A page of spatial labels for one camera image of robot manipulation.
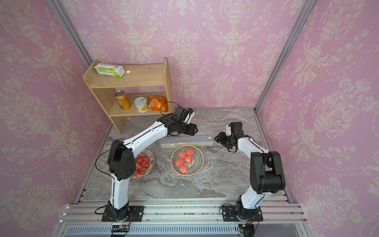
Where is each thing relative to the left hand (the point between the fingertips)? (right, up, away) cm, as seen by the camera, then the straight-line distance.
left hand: (194, 130), depth 89 cm
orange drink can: (-42, +18, -3) cm, 46 cm away
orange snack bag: (-22, +16, 0) cm, 28 cm away
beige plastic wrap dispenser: (-13, -8, +6) cm, 16 cm away
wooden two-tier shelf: (-38, +29, +22) cm, 53 cm away
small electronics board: (-37, -48, -16) cm, 63 cm away
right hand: (+15, -6, +6) cm, 18 cm away
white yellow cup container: (-32, +16, 0) cm, 36 cm away
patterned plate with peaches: (+2, -20, +2) cm, 20 cm away
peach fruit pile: (-6, -17, +2) cm, 18 cm away
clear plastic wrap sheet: (-4, -16, +3) cm, 17 cm away
